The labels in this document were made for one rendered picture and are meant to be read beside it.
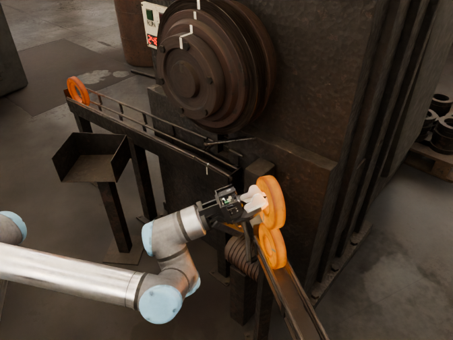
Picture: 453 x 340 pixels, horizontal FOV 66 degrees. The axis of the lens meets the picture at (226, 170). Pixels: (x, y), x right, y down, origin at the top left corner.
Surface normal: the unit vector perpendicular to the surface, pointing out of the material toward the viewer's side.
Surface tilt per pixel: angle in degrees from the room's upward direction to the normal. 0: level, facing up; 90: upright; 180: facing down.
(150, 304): 61
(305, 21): 90
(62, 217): 0
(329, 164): 0
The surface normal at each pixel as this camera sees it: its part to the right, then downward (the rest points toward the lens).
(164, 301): -0.05, 0.15
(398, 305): -0.01, -0.77
